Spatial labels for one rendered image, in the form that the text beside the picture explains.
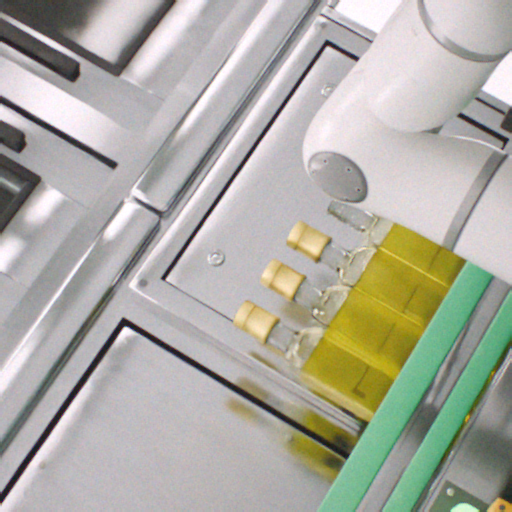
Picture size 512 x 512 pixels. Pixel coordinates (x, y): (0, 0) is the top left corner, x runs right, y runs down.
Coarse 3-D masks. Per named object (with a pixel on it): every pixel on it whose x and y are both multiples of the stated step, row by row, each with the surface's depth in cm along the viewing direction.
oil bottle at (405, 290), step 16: (352, 256) 155; (368, 256) 155; (384, 256) 155; (336, 272) 157; (352, 272) 154; (368, 272) 154; (384, 272) 154; (400, 272) 154; (416, 272) 154; (368, 288) 154; (384, 288) 154; (400, 288) 154; (416, 288) 154; (432, 288) 154; (448, 288) 154; (384, 304) 154; (400, 304) 153; (416, 304) 153; (432, 304) 153; (416, 320) 153; (496, 368) 152
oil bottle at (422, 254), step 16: (368, 224) 157; (384, 224) 157; (400, 224) 156; (368, 240) 157; (384, 240) 156; (400, 240) 156; (416, 240) 156; (400, 256) 155; (416, 256) 155; (432, 256) 155; (448, 256) 155; (432, 272) 155; (448, 272) 154
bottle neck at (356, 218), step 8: (336, 200) 159; (328, 208) 159; (336, 208) 159; (344, 208) 159; (352, 208) 159; (336, 216) 159; (344, 216) 159; (352, 216) 159; (360, 216) 158; (368, 216) 158; (352, 224) 159; (360, 224) 158; (360, 232) 159
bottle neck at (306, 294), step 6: (306, 282) 155; (300, 288) 154; (306, 288) 154; (312, 288) 155; (318, 288) 155; (300, 294) 154; (306, 294) 154; (312, 294) 154; (318, 294) 154; (294, 300) 155; (300, 300) 155; (306, 300) 154; (312, 300) 154; (306, 306) 155; (312, 306) 154
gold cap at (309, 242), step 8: (296, 224) 158; (304, 224) 158; (296, 232) 157; (304, 232) 157; (312, 232) 157; (320, 232) 158; (288, 240) 157; (296, 240) 157; (304, 240) 157; (312, 240) 157; (320, 240) 157; (328, 240) 157; (296, 248) 158; (304, 248) 157; (312, 248) 157; (320, 248) 156; (312, 256) 157
